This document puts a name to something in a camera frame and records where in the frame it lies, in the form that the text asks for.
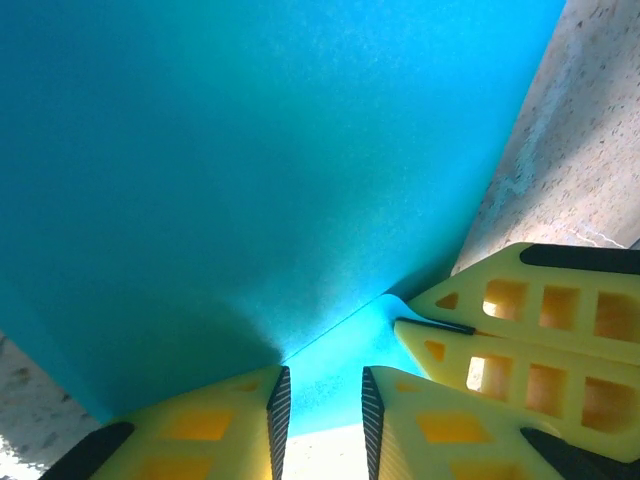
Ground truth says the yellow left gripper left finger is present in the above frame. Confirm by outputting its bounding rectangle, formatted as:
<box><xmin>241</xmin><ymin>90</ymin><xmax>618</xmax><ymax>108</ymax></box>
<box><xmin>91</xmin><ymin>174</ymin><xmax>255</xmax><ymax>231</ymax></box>
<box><xmin>39</xmin><ymin>364</ymin><xmax>292</xmax><ymax>480</ymax></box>

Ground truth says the blue paper sheet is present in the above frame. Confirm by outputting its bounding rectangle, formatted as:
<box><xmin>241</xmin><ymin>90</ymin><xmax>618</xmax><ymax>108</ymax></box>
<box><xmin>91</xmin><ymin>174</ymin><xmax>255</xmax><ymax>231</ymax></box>
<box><xmin>0</xmin><ymin>0</ymin><xmax>569</xmax><ymax>436</ymax></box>

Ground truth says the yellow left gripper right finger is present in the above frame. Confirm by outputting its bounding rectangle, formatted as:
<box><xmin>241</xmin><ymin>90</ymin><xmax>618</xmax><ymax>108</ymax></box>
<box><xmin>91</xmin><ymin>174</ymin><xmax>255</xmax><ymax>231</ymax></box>
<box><xmin>360</xmin><ymin>365</ymin><xmax>640</xmax><ymax>480</ymax></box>

